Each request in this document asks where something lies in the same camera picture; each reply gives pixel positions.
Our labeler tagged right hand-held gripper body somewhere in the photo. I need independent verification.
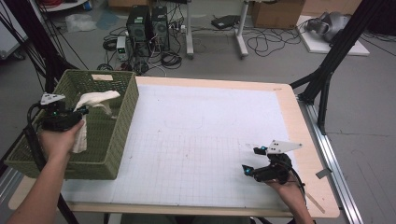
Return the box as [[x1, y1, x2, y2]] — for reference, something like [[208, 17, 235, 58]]
[[253, 139, 303, 185]]

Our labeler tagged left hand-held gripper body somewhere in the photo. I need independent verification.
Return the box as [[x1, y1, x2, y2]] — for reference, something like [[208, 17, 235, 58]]
[[40, 92, 84, 132]]

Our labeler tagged cream cloth with egg print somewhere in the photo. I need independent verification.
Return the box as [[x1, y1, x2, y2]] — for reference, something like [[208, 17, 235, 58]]
[[72, 90, 121, 154]]

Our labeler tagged green woven basket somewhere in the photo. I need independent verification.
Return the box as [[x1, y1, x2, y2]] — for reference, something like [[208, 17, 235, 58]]
[[3, 68, 140, 181]]

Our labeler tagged person's right hand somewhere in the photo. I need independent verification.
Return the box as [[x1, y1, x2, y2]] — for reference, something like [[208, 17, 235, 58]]
[[264, 174, 305, 202]]

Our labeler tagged person's left hand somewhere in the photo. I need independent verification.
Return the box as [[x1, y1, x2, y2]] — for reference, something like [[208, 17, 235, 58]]
[[38, 119, 86, 163]]

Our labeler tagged beige basket label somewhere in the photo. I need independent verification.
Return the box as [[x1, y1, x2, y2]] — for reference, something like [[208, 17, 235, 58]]
[[91, 74, 114, 82]]

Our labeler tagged grey tape piece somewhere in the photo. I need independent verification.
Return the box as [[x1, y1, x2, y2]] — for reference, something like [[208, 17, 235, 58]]
[[315, 168, 333, 180]]

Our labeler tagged thin wooden stick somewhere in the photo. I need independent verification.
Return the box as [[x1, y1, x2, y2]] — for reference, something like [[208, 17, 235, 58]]
[[304, 190, 327, 215]]

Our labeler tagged white grid mat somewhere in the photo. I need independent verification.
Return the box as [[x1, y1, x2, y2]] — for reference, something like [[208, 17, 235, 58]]
[[60, 83, 307, 209]]

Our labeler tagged white bench power supply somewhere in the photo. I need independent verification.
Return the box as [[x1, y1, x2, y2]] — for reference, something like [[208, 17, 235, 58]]
[[115, 35, 130, 62]]

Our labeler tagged clear plastic bag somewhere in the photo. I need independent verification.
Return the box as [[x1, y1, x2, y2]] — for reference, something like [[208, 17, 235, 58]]
[[64, 12, 98, 34]]

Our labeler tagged blue floor sheet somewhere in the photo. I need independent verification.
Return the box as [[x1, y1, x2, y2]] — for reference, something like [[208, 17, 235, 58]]
[[95, 8, 121, 31]]

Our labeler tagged black computer tower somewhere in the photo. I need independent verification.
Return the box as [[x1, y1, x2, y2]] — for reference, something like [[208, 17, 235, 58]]
[[125, 5, 153, 58], [150, 5, 171, 52]]

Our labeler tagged white desk leg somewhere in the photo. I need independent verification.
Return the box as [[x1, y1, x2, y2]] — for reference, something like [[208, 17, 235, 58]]
[[234, 0, 250, 60], [185, 0, 196, 60]]

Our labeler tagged white floor board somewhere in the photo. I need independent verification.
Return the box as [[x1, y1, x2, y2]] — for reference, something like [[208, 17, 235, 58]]
[[295, 14, 372, 57]]

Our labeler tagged black flat device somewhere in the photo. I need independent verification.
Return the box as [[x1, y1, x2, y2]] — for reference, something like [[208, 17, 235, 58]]
[[210, 14, 242, 30]]

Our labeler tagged brown cardboard box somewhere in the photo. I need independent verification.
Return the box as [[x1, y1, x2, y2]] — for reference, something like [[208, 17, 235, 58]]
[[251, 0, 307, 31]]

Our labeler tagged grey headset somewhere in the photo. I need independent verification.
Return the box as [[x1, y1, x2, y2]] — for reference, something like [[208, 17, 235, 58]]
[[304, 11, 351, 43]]

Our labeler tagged right hand-held gripper black cable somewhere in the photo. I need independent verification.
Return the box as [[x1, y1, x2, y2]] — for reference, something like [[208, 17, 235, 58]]
[[278, 160, 308, 204]]

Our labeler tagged hand-held gripper black cable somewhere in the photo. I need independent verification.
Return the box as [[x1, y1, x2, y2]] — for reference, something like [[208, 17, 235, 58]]
[[278, 160, 308, 204], [22, 102, 80, 224]]

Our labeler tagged left hand-held gripper black cable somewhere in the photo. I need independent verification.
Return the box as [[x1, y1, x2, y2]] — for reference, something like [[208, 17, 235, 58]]
[[22, 102, 80, 224]]

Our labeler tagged aluminium rail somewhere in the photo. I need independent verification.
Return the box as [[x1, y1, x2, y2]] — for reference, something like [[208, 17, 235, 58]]
[[297, 96, 365, 224]]

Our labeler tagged black frame stand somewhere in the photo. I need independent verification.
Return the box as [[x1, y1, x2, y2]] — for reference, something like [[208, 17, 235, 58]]
[[289, 0, 387, 135], [0, 0, 90, 102]]

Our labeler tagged black coiled cable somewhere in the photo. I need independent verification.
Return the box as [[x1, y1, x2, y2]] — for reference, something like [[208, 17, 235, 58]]
[[159, 50, 184, 70]]

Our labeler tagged black floor cable tangle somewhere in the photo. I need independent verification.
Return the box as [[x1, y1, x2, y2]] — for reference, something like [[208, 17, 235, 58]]
[[247, 26, 304, 58]]

